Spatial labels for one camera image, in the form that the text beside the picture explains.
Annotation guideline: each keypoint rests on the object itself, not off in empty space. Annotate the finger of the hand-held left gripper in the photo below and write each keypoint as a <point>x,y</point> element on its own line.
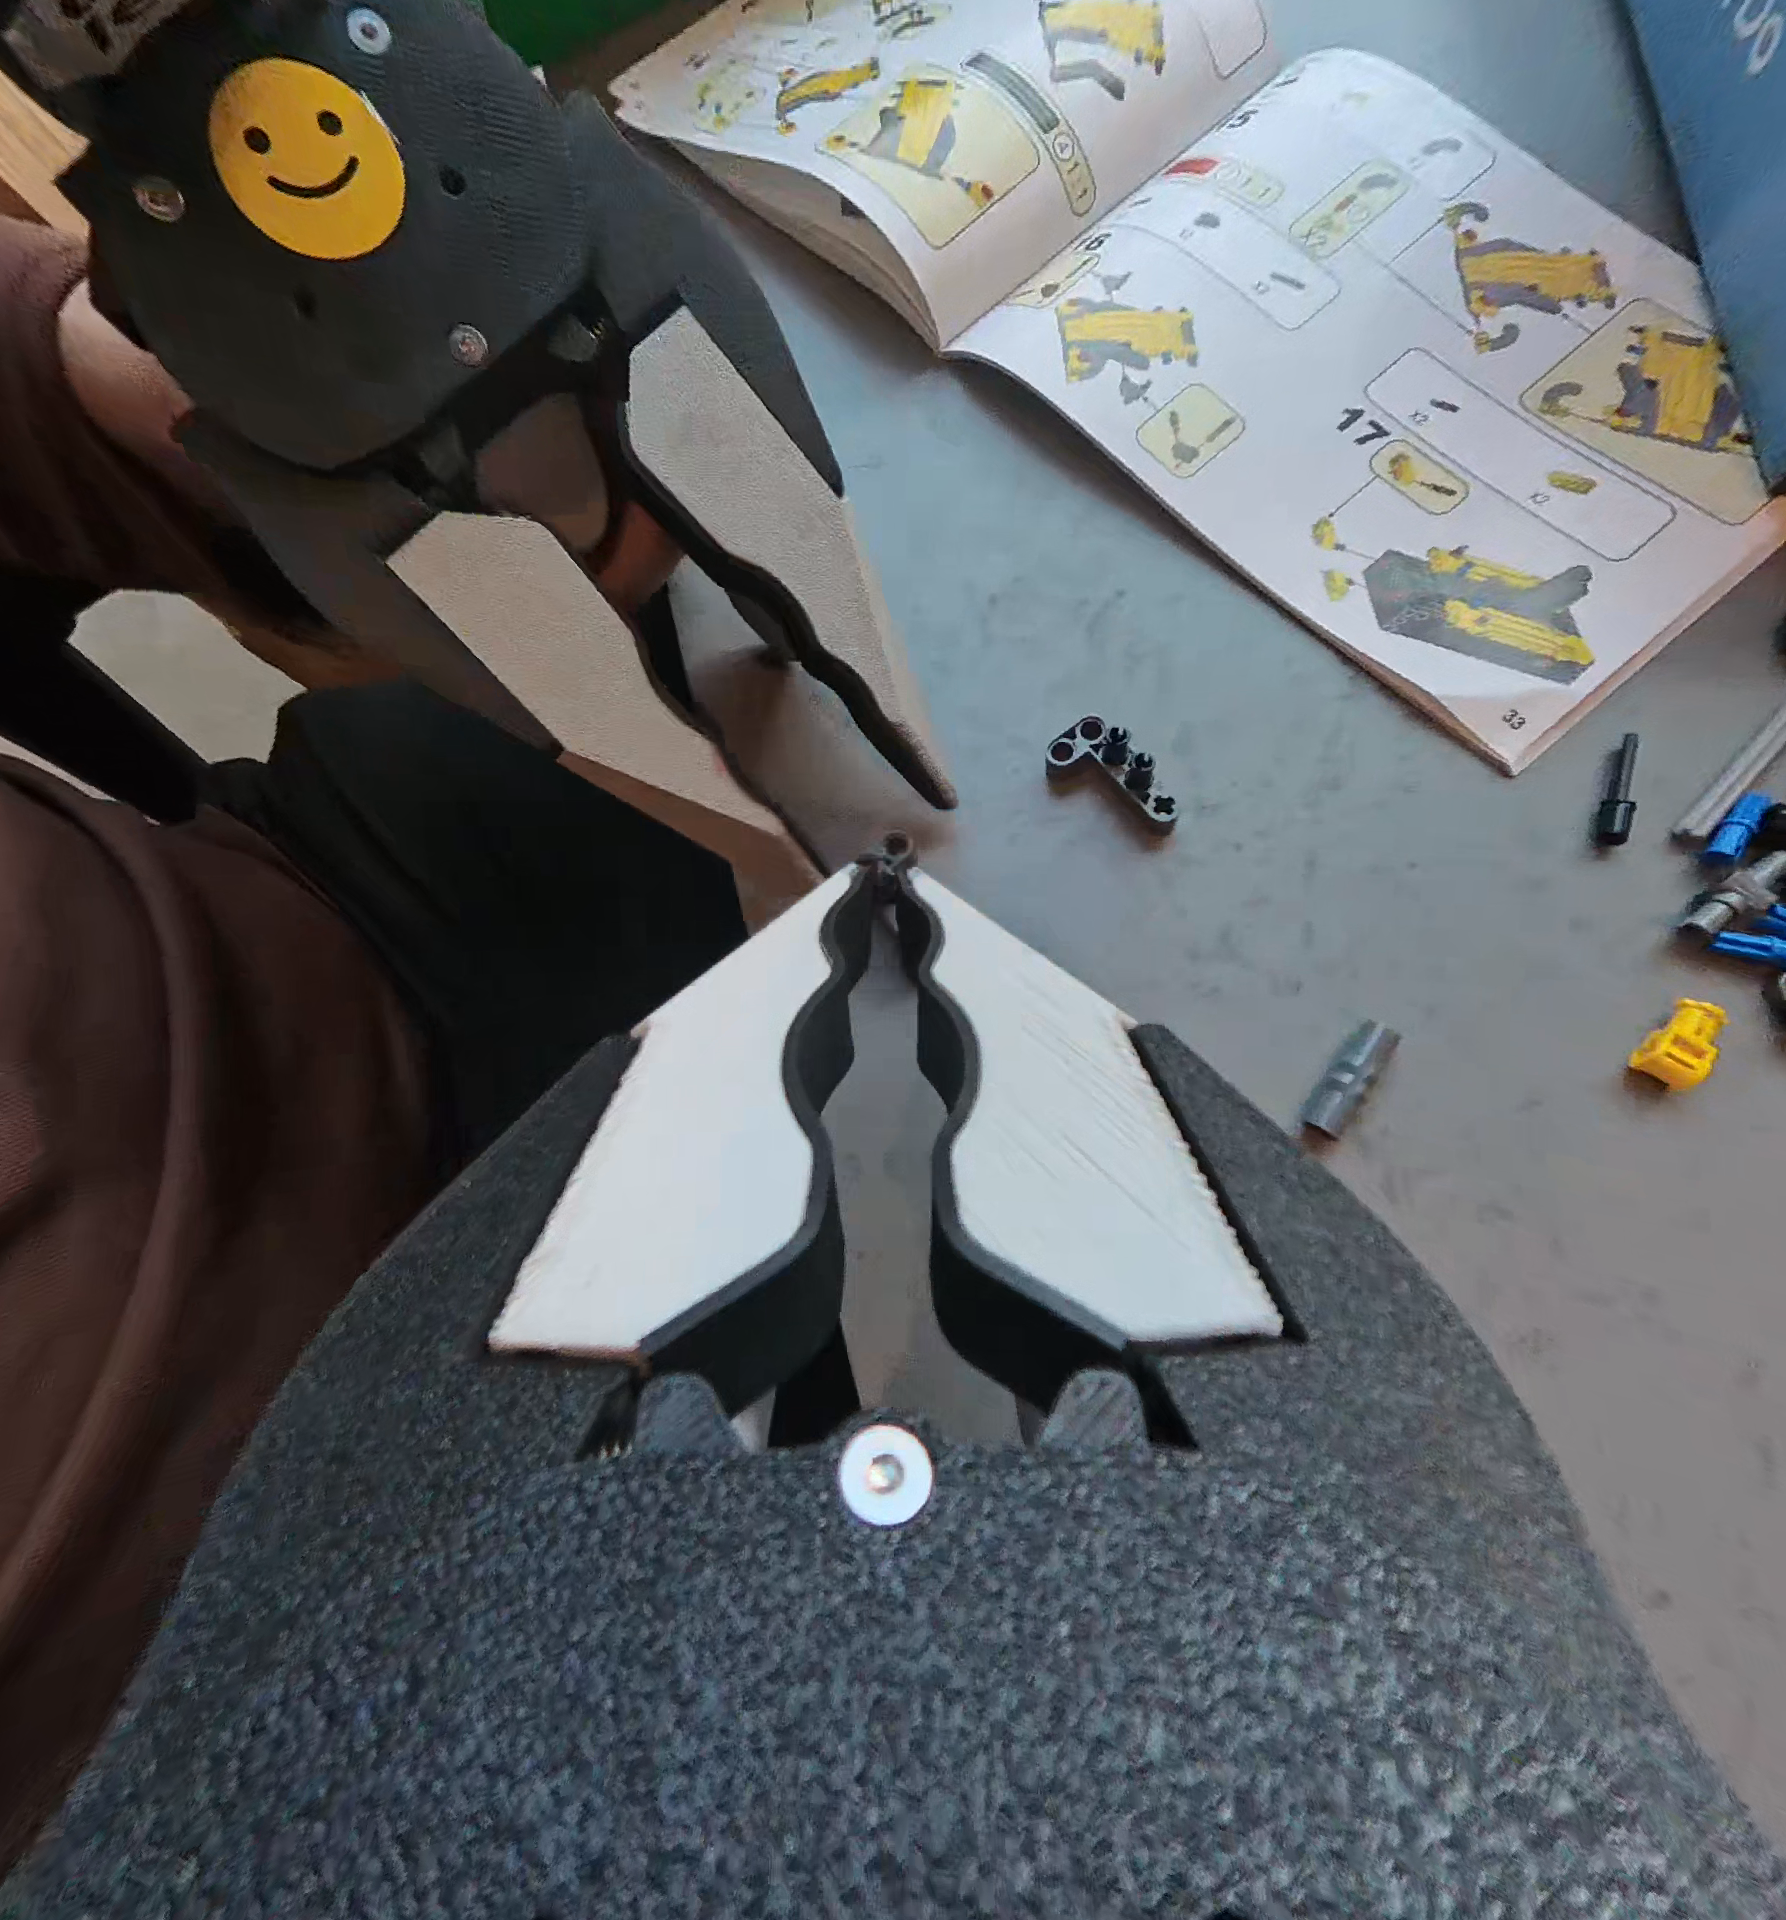
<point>771,511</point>
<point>535,631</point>

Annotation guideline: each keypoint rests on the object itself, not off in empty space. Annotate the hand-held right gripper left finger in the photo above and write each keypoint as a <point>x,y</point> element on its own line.
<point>668,1198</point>

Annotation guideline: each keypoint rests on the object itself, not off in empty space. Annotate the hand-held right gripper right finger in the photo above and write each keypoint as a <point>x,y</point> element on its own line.
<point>1102,1184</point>

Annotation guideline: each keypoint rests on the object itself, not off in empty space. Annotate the small black pin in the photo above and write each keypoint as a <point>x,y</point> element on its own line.
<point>893,862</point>

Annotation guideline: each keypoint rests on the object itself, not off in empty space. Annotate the person's left forearm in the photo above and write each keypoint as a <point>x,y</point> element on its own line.
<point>25,421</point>

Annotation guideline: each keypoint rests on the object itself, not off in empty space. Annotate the grey desk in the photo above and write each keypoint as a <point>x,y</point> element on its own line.
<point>1282,1050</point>

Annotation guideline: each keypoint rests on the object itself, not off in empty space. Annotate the person's left hand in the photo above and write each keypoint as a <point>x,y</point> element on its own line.
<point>636,554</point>

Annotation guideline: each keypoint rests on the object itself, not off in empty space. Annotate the grey axle connector tube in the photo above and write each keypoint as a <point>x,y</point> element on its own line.
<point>1348,1078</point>

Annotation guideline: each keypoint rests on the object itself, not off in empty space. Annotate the person's legs in black pants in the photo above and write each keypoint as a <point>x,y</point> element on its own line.
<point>503,899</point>

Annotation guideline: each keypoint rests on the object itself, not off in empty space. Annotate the green plastic bin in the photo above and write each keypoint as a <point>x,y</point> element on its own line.
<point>577,24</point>

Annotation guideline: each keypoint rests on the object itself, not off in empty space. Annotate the dark grey L-shaped beam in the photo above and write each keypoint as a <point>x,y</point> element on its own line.
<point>1115,773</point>

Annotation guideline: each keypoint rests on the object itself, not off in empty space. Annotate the open instruction booklet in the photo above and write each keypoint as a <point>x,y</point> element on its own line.
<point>1282,347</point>

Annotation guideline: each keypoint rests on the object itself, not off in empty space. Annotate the person's brown sweater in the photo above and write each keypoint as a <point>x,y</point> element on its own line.
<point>113,1126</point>

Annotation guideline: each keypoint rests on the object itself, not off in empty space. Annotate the small yellow connector piece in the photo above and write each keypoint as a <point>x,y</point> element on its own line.
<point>1677,1042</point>

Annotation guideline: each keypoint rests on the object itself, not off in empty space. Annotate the black axle pin with stop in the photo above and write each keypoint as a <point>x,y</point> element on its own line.
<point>1615,794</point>

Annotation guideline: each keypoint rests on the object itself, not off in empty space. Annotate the pile of mixed small pieces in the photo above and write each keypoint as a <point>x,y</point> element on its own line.
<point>1769,886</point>

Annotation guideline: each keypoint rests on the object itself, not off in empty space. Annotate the dark blue cardboard box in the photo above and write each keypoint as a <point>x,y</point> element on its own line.
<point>1748,195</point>

